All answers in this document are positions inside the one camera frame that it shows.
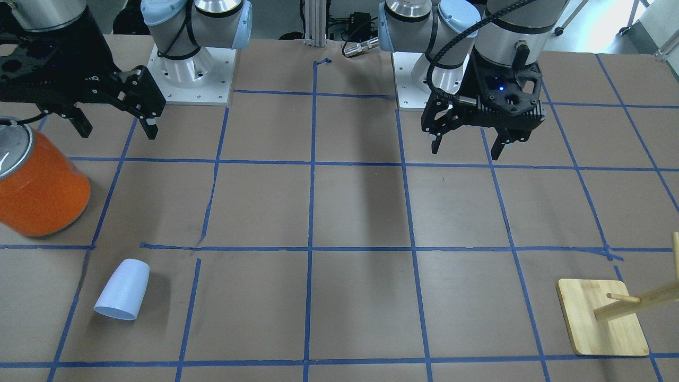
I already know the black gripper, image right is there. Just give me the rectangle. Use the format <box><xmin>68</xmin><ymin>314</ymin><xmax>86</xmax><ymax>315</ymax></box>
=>
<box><xmin>421</xmin><ymin>50</ymin><xmax>546</xmax><ymax>161</ymax></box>

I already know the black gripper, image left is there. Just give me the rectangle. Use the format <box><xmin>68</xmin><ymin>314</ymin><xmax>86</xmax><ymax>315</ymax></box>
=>
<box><xmin>2</xmin><ymin>5</ymin><xmax>166</xmax><ymax>140</ymax></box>

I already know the light blue plastic cup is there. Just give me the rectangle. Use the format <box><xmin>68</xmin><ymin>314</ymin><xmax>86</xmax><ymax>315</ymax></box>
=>
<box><xmin>94</xmin><ymin>258</ymin><xmax>150</xmax><ymax>320</ymax></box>

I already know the orange canister with silver lid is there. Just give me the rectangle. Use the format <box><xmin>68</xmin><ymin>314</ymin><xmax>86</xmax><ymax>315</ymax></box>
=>
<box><xmin>1</xmin><ymin>124</ymin><xmax>91</xmax><ymax>237</ymax></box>

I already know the wooden mug tree stand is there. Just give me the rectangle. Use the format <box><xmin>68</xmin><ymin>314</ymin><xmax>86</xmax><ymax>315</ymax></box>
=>
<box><xmin>551</xmin><ymin>231</ymin><xmax>677</xmax><ymax>358</ymax></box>

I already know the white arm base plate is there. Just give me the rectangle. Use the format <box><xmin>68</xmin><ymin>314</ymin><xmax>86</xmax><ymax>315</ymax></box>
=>
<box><xmin>147</xmin><ymin>46</ymin><xmax>239</xmax><ymax>106</ymax></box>
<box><xmin>392</xmin><ymin>51</ymin><xmax>469</xmax><ymax>111</ymax></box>

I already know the aluminium frame post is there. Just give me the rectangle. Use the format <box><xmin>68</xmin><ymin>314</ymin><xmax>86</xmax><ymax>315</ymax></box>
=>
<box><xmin>302</xmin><ymin>0</ymin><xmax>328</xmax><ymax>49</ymax></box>

